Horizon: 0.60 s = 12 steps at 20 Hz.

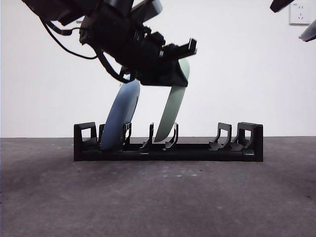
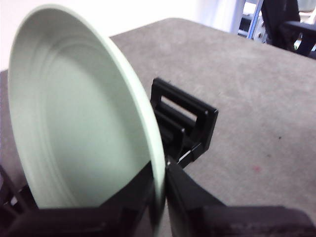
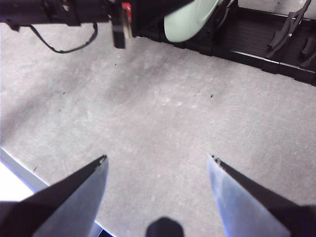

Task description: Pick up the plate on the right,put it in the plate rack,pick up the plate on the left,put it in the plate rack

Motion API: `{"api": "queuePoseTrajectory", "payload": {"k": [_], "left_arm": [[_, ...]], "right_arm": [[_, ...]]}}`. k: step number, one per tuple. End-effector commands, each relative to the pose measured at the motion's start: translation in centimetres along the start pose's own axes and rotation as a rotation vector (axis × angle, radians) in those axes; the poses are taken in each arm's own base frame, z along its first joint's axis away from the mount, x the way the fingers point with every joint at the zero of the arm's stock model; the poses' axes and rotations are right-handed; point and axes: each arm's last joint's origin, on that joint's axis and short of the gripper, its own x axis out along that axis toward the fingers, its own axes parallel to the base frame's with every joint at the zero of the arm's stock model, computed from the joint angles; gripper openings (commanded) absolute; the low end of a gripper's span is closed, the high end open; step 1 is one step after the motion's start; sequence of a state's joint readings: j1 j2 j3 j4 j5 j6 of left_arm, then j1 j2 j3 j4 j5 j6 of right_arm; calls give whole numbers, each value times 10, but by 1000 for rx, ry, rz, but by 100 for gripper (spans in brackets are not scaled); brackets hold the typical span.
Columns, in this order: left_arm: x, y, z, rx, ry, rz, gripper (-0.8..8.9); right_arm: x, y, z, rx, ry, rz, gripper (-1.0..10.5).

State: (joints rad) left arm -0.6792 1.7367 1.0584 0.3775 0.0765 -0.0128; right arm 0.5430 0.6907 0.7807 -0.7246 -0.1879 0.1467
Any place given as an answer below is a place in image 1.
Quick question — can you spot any thin black cable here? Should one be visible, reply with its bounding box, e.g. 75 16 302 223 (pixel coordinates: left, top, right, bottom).
44 21 98 60

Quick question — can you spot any round blue plate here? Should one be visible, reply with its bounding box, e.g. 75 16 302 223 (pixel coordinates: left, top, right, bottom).
100 81 141 151

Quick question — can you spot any white wall socket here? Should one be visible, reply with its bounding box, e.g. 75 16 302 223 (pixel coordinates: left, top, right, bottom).
288 2 311 26

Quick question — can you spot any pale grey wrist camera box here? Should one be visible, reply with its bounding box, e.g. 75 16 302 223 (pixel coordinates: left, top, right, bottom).
130 0 163 22

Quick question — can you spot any round green plate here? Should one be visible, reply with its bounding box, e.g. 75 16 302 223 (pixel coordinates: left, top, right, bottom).
154 58 191 144

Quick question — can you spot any thick black cable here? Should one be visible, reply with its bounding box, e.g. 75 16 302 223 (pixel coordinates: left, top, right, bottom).
96 48 138 83

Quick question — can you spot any black plastic plate rack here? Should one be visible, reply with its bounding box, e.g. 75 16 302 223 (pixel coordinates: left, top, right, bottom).
73 121 264 162

